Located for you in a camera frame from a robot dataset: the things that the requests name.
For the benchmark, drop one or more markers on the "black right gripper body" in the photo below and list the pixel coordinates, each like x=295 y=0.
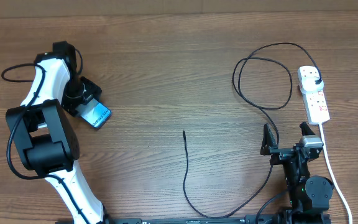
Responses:
x=279 y=155

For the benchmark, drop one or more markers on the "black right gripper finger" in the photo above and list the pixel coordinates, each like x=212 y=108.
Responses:
x=305 y=129
x=269 y=145

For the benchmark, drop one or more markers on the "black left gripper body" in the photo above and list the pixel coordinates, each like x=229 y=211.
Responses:
x=78 y=91

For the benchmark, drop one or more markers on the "Galaxy smartphone blue screen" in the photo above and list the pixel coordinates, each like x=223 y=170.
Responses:
x=95 y=113

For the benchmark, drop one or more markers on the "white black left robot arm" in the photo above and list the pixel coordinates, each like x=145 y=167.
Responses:
x=46 y=142

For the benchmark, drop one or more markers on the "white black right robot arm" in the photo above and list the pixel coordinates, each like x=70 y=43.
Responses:
x=309 y=195

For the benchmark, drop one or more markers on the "white charger plug adapter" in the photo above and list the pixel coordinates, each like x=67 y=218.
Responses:
x=309 y=85

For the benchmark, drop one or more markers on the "white power strip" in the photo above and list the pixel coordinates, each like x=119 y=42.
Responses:
x=315 y=102

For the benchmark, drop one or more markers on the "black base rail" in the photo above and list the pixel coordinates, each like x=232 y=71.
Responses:
x=248 y=219

